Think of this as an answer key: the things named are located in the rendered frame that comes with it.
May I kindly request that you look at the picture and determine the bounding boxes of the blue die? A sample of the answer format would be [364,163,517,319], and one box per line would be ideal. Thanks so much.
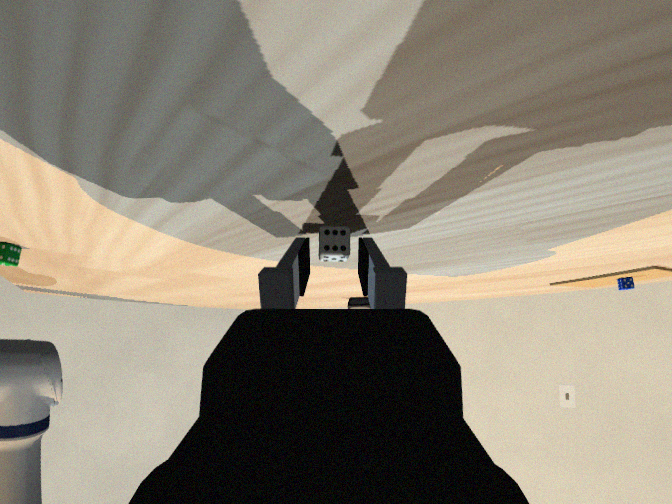
[617,277,635,290]

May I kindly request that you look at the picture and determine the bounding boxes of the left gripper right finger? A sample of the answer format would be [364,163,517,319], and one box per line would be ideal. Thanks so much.
[358,237,408,309]

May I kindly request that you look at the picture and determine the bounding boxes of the orange square mat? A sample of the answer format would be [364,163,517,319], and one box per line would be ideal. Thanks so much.
[550,266,672,287]

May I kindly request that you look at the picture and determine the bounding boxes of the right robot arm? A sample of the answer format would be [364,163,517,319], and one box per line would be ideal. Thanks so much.
[0,339,63,504]

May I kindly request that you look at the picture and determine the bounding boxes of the green die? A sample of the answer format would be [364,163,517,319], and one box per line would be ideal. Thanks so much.
[0,242,22,266]

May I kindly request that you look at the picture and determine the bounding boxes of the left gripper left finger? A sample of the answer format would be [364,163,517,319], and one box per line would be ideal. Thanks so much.
[258,237,310,309]

